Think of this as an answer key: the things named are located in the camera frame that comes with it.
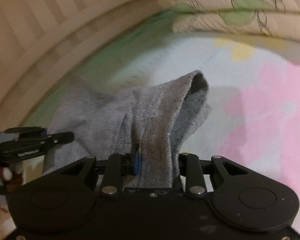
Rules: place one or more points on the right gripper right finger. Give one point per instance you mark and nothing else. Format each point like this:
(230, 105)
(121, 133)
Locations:
(240, 196)

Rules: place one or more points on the lower floral pillow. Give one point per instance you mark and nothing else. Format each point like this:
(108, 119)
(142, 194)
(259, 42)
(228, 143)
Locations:
(243, 22)

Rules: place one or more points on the grey knit pants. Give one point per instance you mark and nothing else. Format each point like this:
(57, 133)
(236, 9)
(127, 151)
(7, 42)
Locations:
(157, 119)

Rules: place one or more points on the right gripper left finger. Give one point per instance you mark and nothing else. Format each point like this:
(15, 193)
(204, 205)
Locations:
(66, 197)

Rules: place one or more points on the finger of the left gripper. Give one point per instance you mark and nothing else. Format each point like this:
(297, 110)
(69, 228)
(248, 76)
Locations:
(32, 142)

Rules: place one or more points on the wooden bed rail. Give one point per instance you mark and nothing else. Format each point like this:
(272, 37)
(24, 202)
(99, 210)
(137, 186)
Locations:
(42, 40)

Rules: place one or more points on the floral bed sheet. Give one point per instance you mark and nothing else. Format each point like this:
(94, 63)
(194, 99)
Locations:
(254, 89)

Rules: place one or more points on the left hand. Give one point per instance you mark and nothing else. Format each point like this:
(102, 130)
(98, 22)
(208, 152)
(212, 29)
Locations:
(11, 177)

